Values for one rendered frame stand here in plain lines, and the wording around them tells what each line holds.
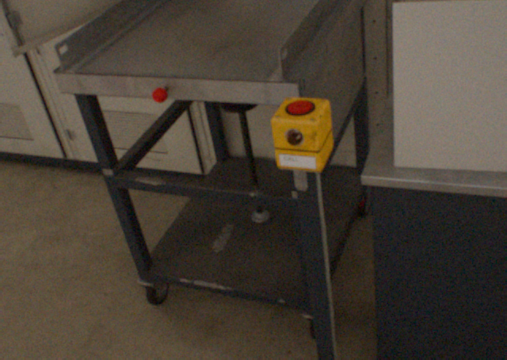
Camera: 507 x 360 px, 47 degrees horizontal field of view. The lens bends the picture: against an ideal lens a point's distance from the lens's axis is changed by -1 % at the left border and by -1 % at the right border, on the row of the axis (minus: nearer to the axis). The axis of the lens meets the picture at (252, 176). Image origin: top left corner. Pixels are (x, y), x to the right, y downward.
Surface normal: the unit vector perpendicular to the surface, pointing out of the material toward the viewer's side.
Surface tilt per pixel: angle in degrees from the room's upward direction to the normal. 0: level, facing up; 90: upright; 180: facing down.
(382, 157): 0
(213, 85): 90
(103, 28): 90
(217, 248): 0
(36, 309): 0
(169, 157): 90
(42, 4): 90
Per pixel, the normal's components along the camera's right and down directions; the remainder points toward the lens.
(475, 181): -0.15, -0.81
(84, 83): -0.36, 0.58
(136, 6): 0.92, 0.10
